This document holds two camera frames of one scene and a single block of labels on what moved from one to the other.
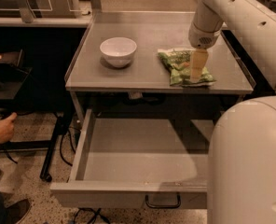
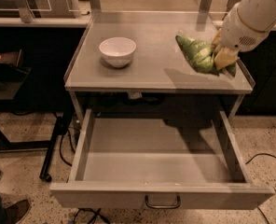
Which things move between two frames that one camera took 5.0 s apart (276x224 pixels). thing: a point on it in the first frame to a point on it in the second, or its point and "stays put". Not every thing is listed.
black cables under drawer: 106,220 stays put
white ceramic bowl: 118,50 stays put
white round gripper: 202,39 to 237,35
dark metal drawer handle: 163,206 stays put
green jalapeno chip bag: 178,62 to 201,55
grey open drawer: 118,161 stays put
